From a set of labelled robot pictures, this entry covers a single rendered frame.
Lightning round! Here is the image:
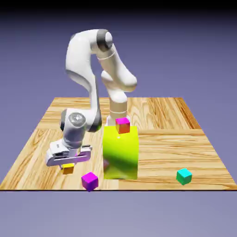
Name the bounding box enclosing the small pink orange cube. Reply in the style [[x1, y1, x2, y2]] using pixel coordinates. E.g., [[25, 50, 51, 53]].
[[115, 117, 131, 134]]

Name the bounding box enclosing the small purple cube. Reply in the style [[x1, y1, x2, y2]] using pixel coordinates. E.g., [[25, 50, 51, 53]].
[[81, 171, 99, 192]]

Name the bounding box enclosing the small yellow cube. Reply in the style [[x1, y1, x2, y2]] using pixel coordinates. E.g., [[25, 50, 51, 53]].
[[61, 163, 75, 175]]

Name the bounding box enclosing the small teal cube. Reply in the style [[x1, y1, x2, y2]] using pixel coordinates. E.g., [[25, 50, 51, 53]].
[[175, 168, 193, 186]]

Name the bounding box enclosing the large yellow-green box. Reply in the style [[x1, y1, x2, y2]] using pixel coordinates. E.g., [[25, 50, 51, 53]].
[[102, 125, 139, 181]]

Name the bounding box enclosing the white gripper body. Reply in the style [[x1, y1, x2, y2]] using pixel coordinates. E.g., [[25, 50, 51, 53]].
[[45, 144, 93, 167]]

